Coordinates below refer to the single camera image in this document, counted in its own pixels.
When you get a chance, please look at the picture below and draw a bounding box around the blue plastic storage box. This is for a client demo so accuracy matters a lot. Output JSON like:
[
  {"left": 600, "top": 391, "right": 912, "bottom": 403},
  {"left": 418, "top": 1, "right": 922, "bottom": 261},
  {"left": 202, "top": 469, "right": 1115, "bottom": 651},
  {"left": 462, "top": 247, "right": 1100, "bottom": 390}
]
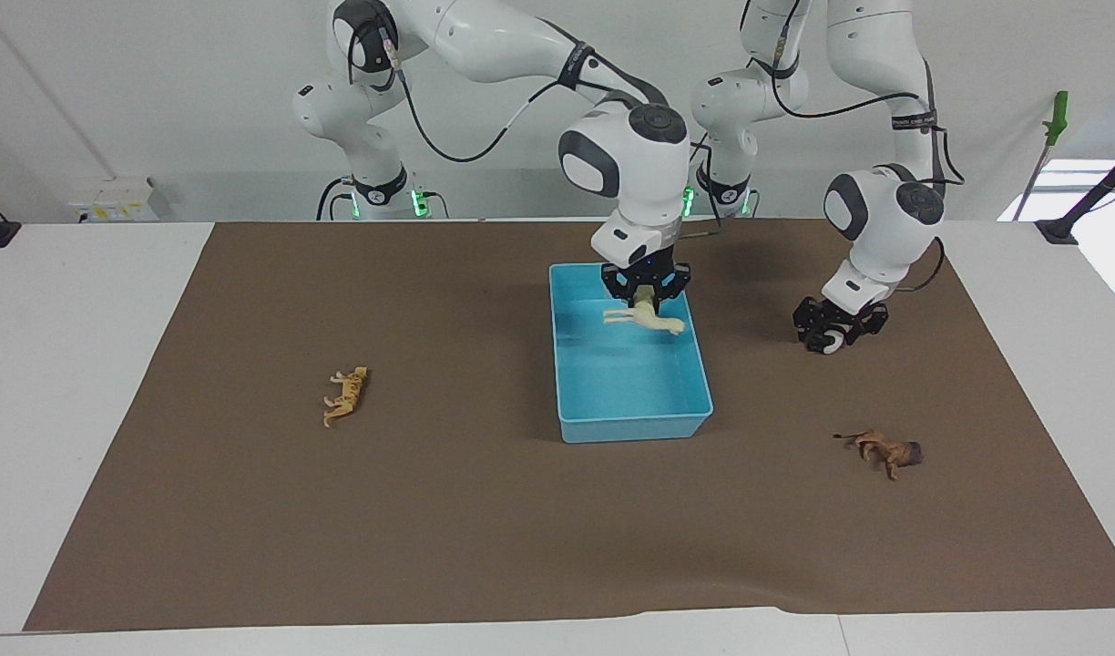
[{"left": 548, "top": 261, "right": 714, "bottom": 445}]

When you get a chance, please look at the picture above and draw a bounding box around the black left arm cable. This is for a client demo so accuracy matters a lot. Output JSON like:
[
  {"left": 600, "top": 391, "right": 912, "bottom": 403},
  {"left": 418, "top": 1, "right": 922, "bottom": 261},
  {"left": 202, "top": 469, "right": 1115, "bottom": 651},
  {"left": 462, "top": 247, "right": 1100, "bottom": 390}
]
[{"left": 770, "top": 0, "right": 967, "bottom": 292}]

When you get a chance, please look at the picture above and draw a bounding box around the brown lion toy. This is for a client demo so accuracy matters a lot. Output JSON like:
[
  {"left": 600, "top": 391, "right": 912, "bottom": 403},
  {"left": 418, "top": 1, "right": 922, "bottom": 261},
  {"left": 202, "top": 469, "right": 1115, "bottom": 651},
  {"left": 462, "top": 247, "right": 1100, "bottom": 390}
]
[{"left": 833, "top": 428, "right": 925, "bottom": 482}]

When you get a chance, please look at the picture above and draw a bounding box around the orange striped tiger toy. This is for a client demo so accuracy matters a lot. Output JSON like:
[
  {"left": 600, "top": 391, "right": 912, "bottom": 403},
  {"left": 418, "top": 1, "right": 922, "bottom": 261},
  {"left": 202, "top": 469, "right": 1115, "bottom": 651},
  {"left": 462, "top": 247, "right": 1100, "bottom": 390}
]
[{"left": 322, "top": 366, "right": 370, "bottom": 429}]

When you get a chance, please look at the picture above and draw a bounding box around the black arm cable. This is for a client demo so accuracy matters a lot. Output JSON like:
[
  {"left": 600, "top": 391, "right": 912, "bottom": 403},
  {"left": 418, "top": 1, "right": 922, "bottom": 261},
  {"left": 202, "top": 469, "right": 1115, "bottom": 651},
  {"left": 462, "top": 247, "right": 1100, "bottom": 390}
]
[
  {"left": 770, "top": 0, "right": 967, "bottom": 292},
  {"left": 384, "top": 36, "right": 668, "bottom": 165}
]

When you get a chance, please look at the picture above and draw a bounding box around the brown table mat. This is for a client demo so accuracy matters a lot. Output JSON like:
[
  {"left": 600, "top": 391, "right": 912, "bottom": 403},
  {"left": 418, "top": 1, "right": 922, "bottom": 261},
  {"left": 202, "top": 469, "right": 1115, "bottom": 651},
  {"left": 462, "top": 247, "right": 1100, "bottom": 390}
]
[{"left": 23, "top": 219, "right": 1115, "bottom": 632}]

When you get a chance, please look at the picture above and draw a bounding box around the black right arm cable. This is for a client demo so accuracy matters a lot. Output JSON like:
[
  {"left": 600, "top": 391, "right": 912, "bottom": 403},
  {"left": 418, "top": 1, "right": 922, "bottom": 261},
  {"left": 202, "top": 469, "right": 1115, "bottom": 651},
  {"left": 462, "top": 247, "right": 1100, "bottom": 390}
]
[{"left": 384, "top": 36, "right": 668, "bottom": 165}]

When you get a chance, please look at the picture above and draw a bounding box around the green handled tool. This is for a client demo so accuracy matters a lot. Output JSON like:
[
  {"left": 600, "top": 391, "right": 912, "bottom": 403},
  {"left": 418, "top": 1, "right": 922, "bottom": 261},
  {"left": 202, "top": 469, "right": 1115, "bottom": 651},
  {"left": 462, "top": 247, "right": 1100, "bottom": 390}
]
[{"left": 1016, "top": 90, "right": 1069, "bottom": 220}]

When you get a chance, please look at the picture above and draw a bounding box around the black angled stand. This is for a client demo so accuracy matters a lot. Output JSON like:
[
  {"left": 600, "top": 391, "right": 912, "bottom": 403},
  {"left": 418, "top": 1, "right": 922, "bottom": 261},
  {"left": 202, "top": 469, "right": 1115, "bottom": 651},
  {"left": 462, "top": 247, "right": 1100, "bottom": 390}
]
[{"left": 1036, "top": 146, "right": 1115, "bottom": 245}]

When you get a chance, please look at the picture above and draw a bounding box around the cream horse toy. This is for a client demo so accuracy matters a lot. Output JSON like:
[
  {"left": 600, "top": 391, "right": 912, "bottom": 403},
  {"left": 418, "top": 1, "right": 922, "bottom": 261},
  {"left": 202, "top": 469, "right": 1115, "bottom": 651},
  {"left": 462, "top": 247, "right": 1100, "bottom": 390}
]
[{"left": 602, "top": 293, "right": 687, "bottom": 337}]

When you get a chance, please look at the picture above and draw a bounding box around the white wall outlet box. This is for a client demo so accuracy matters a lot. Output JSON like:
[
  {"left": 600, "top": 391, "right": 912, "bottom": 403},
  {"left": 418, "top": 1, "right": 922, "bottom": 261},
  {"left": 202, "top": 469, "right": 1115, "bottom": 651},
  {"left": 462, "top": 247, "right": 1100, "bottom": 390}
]
[{"left": 68, "top": 178, "right": 171, "bottom": 222}]

